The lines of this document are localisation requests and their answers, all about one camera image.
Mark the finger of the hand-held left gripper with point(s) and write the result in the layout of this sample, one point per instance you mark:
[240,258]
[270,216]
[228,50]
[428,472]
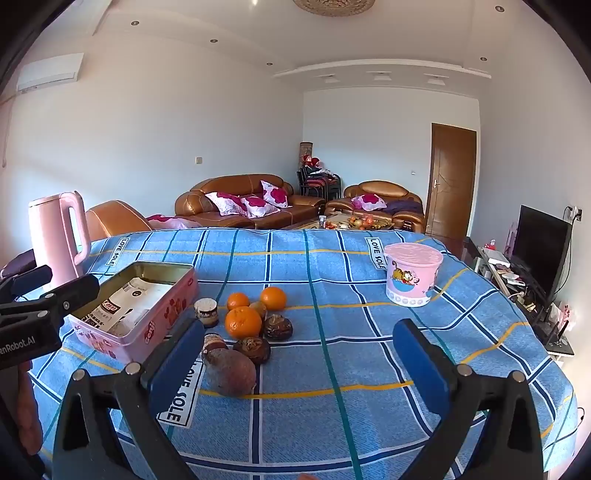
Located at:
[69,295]
[27,282]

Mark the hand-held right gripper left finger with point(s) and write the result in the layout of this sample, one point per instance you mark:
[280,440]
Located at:
[178,364]

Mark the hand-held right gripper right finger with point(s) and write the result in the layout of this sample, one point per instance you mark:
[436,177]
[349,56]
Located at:
[422,369]

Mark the pink tin box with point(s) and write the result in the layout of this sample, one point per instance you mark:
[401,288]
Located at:
[152,321]

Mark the large purple fruit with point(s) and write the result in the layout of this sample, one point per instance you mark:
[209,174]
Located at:
[231,374]

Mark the small cupcake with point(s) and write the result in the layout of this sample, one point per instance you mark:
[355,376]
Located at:
[205,308]

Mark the dark brown round fruit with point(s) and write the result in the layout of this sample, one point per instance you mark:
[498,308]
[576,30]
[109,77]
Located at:
[277,326]
[251,349]

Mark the large orange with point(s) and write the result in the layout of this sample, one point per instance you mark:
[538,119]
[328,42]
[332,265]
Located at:
[243,321]

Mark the small orange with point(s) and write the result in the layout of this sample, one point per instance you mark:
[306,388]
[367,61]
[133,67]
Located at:
[273,297]
[238,300]

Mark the person's left forearm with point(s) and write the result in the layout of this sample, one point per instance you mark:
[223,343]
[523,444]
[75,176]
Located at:
[30,406]

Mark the stool with purple cover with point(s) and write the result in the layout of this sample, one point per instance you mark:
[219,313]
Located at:
[18,264]

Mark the small reddish wrapped cake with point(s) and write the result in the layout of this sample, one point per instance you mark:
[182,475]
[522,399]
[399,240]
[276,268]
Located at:
[213,344]

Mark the pink electric kettle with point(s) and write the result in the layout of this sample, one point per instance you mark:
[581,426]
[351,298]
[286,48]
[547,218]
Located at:
[48,240]

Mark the printed paper leaflet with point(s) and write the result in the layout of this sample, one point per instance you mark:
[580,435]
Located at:
[134,300]

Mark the orange leather armchair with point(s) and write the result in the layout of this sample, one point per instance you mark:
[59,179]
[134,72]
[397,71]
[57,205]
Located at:
[115,219]

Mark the pink cartoon cup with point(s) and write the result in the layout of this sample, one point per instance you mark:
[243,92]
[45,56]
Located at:
[411,277]

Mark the blue checked tablecloth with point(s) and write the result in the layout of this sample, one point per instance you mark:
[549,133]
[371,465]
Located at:
[346,277]

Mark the black router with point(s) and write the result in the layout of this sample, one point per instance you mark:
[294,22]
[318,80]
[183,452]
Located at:
[558,339]

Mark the plate of assorted fruit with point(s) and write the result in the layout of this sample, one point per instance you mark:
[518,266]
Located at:
[364,222]

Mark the purple blanket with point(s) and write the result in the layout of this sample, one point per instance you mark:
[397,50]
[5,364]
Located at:
[406,206]

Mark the black television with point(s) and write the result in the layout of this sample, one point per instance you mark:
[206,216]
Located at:
[538,249]

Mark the white magenta flower pillow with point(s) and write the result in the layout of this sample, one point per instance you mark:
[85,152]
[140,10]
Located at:
[369,201]
[221,203]
[275,193]
[256,206]

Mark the brown leather two-seat sofa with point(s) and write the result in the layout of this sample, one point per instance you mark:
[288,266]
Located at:
[383,189]

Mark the coffee table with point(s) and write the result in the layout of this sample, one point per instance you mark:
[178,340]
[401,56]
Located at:
[304,225]

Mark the brown wooden door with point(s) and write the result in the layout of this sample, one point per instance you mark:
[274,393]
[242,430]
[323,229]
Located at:
[450,184]

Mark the brown leather three-seat sofa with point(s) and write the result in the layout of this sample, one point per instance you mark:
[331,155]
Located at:
[231,184]

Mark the white air conditioner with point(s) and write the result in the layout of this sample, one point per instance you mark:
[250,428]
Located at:
[51,71]

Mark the stack of dark chairs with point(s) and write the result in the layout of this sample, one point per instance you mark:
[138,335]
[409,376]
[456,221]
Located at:
[314,184]

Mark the red plush toy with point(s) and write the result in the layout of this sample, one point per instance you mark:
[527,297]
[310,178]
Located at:
[311,161]

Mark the tall patterned floor vase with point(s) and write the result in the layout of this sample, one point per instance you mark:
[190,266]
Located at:
[306,150]

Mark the round ceiling lamp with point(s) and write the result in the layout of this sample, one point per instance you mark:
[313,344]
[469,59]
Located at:
[332,5]

